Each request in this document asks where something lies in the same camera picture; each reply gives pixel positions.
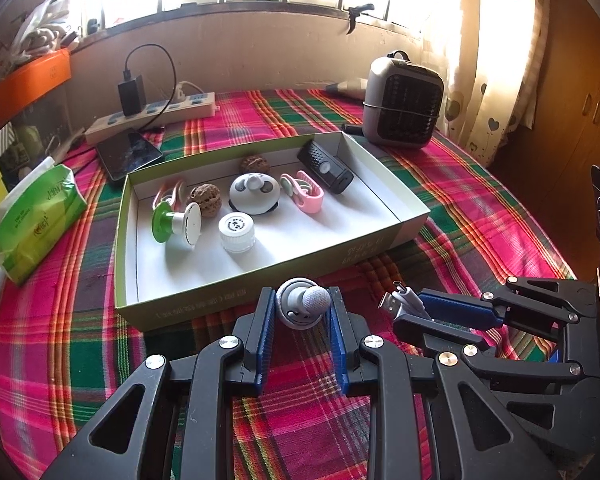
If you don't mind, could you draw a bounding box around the white usb cable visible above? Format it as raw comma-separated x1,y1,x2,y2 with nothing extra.
378,282,426,321

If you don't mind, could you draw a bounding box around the white knob round gadget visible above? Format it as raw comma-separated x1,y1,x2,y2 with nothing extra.
275,278,332,330

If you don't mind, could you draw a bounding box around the white bottle cap jar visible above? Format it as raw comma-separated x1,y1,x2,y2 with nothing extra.
218,212,256,254

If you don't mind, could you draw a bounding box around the panda white round gadget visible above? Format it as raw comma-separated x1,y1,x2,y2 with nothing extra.
228,172,280,216

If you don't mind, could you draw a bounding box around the green white spool gadget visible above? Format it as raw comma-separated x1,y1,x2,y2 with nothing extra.
151,202,202,248

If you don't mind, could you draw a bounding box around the large brown walnut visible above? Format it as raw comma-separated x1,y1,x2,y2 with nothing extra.
189,183,222,218

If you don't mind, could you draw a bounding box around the pink clip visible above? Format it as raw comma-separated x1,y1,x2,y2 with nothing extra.
279,170,325,214
152,179,188,211

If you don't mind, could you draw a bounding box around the black rectangular device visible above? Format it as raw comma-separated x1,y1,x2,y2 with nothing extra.
298,141,353,195

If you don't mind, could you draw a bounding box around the small brown walnut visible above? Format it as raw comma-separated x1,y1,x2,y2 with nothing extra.
239,154,270,174

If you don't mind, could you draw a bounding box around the green white cardboard tray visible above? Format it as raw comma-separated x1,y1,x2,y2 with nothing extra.
114,132,430,332

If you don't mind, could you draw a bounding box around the wooden cabinet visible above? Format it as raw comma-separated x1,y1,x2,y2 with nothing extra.
491,0,600,280

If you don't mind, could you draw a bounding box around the plaid pink green tablecloth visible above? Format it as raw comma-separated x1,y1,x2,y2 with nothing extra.
0,88,577,480

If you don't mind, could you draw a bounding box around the black smartphone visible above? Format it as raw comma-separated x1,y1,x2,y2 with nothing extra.
96,129,164,184

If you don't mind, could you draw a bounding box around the grey black mini heater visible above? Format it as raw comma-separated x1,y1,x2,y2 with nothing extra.
362,50,444,148

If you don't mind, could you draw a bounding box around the grey cone tool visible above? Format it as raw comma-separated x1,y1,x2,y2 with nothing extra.
325,78,367,101

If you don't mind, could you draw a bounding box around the white plug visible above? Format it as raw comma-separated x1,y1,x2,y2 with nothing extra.
174,80,204,102

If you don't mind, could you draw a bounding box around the green tissue pack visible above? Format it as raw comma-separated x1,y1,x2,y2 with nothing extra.
0,157,86,285

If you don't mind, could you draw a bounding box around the white power strip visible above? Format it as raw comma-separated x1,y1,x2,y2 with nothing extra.
84,92,216,145

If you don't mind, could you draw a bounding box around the black charger adapter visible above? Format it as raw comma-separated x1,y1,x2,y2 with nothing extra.
118,75,146,117

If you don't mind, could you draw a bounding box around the heart pattern curtain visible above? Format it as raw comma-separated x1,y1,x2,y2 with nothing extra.
439,0,550,167

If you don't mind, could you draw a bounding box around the orange box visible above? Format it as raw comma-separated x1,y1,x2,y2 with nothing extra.
0,49,71,129

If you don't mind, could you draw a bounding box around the black charger cable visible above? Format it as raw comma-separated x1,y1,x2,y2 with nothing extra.
123,42,179,132

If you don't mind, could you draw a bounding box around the black window handle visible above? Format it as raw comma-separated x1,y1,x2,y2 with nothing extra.
347,2,375,35

